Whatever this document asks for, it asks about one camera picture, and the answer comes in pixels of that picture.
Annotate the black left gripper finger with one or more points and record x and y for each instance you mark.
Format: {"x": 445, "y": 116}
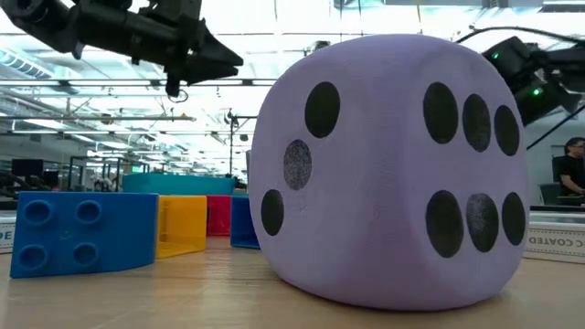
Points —
{"x": 210, "y": 74}
{"x": 217, "y": 52}

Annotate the red brick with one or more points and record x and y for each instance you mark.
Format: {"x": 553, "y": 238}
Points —
{"x": 218, "y": 215}

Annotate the yellow brick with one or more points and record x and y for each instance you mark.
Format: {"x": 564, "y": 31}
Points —
{"x": 183, "y": 224}

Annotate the blue curved brick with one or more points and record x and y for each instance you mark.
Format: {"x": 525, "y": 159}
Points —
{"x": 119, "y": 237}

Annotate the purple foam die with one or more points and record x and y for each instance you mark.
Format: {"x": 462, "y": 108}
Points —
{"x": 379, "y": 183}

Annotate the card box teal print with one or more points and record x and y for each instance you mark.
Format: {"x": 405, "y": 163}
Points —
{"x": 7, "y": 242}

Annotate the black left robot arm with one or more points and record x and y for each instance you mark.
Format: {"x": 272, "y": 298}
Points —
{"x": 114, "y": 34}

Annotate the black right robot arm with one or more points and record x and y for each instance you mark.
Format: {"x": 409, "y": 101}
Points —
{"x": 539, "y": 82}

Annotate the black stand pole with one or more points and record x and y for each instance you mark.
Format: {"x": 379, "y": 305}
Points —
{"x": 231, "y": 146}

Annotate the teal plastic bin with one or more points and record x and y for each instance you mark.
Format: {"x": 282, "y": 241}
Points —
{"x": 178, "y": 185}

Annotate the black monitor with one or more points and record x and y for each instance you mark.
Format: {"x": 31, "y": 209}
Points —
{"x": 27, "y": 168}

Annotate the grey office chair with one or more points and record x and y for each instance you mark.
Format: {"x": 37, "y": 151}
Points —
{"x": 548, "y": 194}

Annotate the person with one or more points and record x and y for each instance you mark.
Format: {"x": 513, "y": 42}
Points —
{"x": 571, "y": 173}

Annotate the plain white card box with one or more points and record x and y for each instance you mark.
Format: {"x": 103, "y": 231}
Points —
{"x": 555, "y": 242}

